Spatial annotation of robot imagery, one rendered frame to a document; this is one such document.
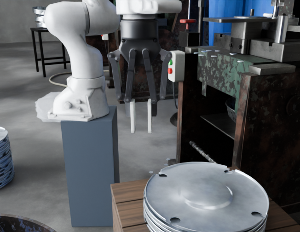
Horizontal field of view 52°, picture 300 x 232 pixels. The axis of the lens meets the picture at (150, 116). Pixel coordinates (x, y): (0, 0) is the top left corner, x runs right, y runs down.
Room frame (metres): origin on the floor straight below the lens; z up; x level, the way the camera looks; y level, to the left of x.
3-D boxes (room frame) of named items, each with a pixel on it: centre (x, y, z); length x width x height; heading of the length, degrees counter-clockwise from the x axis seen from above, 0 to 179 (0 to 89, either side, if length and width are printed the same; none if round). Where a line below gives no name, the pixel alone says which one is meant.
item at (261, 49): (1.30, -0.51, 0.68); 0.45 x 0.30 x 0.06; 20
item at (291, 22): (1.29, -0.50, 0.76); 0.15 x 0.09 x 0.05; 20
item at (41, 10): (3.89, 1.22, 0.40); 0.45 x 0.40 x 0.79; 32
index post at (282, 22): (1.09, -0.45, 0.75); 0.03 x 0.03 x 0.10; 20
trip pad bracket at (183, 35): (1.51, -0.19, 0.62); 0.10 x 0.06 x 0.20; 20
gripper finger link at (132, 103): (0.63, 0.04, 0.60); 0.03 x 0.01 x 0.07; 177
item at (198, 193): (0.63, -0.13, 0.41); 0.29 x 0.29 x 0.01
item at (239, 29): (1.24, -0.34, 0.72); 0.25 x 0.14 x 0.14; 110
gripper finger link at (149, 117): (0.63, 0.00, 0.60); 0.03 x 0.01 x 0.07; 177
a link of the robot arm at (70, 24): (1.07, 0.25, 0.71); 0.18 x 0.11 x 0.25; 120
